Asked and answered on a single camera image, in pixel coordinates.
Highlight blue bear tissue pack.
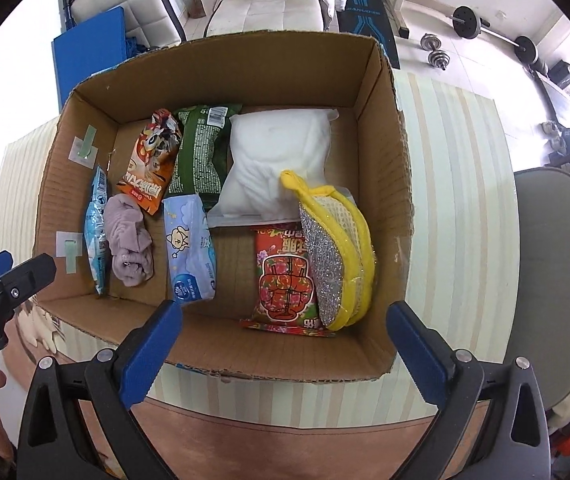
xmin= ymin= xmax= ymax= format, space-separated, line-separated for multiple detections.
xmin=163 ymin=194 xmax=217 ymax=304

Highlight floor barbell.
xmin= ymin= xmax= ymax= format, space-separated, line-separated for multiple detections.
xmin=448 ymin=5 xmax=541 ymax=66

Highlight green snack bag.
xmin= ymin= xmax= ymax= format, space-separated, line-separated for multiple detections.
xmin=166 ymin=104 xmax=243 ymax=211

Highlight blue milk powder sachet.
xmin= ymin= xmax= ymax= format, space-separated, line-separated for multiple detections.
xmin=84 ymin=166 xmax=108 ymax=296

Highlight blue folded mat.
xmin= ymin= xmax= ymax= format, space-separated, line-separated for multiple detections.
xmin=52 ymin=6 xmax=128 ymax=110

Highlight purple plush cloth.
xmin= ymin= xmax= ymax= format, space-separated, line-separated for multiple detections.
xmin=104 ymin=193 xmax=154 ymax=287

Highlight chrome dumbbell far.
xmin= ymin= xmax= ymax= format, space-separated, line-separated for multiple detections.
xmin=419 ymin=32 xmax=442 ymax=52

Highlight chrome dumbbell near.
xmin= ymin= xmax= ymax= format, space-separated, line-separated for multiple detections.
xmin=427 ymin=49 xmax=451 ymax=70

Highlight white pillow pack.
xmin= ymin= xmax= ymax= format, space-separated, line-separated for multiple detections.
xmin=207 ymin=108 xmax=359 ymax=228

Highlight black blue weight bench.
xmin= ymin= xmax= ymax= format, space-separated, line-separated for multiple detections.
xmin=338 ymin=0 xmax=400 ymax=70

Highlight cardboard box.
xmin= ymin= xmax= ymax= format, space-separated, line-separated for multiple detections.
xmin=35 ymin=32 xmax=413 ymax=382

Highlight white padded side chair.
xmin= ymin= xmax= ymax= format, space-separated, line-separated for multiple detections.
xmin=58 ymin=0 xmax=187 ymax=49

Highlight chrome dumbbell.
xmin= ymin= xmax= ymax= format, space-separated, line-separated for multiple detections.
xmin=419 ymin=32 xmax=442 ymax=52
xmin=427 ymin=49 xmax=451 ymax=70

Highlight red patterned snack bag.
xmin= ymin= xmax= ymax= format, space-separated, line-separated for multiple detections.
xmin=241 ymin=223 xmax=333 ymax=338

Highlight yellow silver scrubbing mitt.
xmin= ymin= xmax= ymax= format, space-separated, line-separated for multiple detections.
xmin=279 ymin=170 xmax=376 ymax=332

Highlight orange snack bag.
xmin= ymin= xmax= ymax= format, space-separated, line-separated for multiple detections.
xmin=117 ymin=108 xmax=183 ymax=216

